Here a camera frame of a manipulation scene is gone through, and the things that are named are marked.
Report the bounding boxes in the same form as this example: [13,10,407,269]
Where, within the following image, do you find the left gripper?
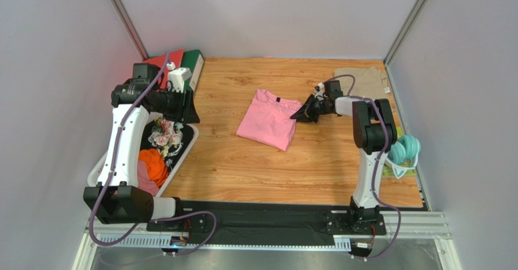
[151,86,201,124]

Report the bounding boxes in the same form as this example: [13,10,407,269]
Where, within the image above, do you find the pink t-shirt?
[236,89,302,151]

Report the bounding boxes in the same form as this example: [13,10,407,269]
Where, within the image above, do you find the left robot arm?
[83,63,199,224]

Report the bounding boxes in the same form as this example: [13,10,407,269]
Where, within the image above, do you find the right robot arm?
[290,80,397,235]

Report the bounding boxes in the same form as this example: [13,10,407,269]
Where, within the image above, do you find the floral garment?
[146,117,184,158]

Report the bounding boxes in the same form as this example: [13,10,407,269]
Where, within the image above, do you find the black t-shirt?
[140,117,194,174]

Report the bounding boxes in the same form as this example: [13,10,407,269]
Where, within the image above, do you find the green binder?
[181,49,205,93]

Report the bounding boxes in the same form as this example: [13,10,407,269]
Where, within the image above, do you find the red binder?
[143,49,185,90]

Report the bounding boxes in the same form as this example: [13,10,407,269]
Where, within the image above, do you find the orange garment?
[139,148,169,188]

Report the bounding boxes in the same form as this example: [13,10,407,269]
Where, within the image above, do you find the folded beige t-shirt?
[333,66,392,100]

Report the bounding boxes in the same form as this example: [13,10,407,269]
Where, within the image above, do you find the dusty pink garment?
[137,161,159,196]

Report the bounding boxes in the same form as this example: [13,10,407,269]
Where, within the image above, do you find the green book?
[381,126,418,178]

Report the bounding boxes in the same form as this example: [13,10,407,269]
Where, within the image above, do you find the teal headphones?
[386,134,422,179]

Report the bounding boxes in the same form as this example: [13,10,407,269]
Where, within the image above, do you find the white laundry basket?
[87,105,199,196]

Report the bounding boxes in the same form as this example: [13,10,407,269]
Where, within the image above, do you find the black base mat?
[162,198,387,247]

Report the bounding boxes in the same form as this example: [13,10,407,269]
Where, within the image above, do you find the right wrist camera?
[313,82,325,99]

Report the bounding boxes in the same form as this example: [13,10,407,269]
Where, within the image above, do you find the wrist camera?
[166,62,192,92]
[313,82,325,99]

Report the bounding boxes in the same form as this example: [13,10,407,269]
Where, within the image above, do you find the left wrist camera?
[166,62,192,92]

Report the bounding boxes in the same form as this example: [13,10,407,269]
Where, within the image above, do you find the aluminium mounting rail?
[73,201,461,269]

